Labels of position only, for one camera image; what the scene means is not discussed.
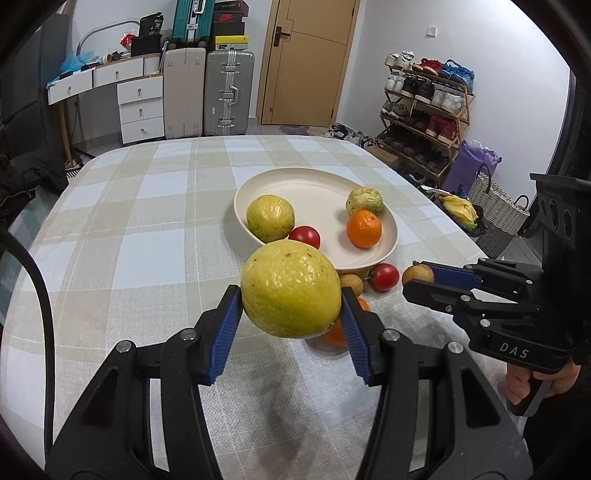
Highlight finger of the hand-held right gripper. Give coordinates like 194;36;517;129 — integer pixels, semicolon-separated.
426;260;542;297
402;281;509;325

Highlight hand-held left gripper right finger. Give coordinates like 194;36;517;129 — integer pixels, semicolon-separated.
341;287;534;480

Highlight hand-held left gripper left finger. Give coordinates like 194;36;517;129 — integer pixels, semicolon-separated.
44;284;243;480

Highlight brown longan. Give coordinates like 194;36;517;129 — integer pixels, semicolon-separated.
339;273;365;296
402;262;435;288

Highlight orange mandarin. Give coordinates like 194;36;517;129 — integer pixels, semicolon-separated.
321;296;372;348
346;210;383;249

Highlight bumpy yellow-green guava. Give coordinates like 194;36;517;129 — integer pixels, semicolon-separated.
345;186;385;217

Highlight cream round plate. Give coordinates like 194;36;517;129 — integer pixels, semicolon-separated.
233;167;399;274

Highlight person's right forearm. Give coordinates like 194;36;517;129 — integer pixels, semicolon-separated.
522;364;591;480

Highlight person's right hand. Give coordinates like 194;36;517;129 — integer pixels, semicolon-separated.
505;360;581;407

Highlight white woven basket bag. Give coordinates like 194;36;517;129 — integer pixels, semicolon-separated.
468;171;531;259

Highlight purple gift bag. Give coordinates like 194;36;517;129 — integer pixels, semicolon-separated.
443;140;502;197

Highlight small cardboard box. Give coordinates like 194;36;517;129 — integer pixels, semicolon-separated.
365;145;400;167

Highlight loose scattered shoes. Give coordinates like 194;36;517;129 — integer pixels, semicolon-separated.
323;124;377;149

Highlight wooden shoe rack with shoes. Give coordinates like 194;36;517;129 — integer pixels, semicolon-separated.
381;50;476;171

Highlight teal checked bedding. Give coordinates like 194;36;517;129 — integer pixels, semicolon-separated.
9;185;70;241

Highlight white drawer cabinet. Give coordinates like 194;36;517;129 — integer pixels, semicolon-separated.
117;75;166;146

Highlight silver suitcase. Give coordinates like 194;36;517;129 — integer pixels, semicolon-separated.
204;50;256;137

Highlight cream suitcase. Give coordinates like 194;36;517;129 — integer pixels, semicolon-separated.
164;46;207;140

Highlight black puffer jacket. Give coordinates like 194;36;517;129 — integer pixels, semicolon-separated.
0;150;70;222

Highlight wooden door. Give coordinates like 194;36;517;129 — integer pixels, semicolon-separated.
255;0;361;126

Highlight white desk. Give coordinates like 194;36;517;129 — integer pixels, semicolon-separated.
46;54;164;162

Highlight yellow and white shoebox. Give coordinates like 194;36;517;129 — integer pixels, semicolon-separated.
213;34;250;52

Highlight black box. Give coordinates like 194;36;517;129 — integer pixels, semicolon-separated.
130;34;162;58

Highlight blue plastic bag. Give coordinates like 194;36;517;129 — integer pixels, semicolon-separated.
59;51;95;77

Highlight teal suitcase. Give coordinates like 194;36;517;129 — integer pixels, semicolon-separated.
172;0;215;47

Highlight black packet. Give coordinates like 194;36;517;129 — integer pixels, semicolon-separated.
139;14;164;38

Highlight dark grey refrigerator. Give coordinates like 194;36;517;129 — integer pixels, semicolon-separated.
0;14;69;130

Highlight black cable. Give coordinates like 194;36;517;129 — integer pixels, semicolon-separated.
0;226;58;450

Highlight arched silver mirror frame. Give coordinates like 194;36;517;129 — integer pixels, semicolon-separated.
76;21;141;58

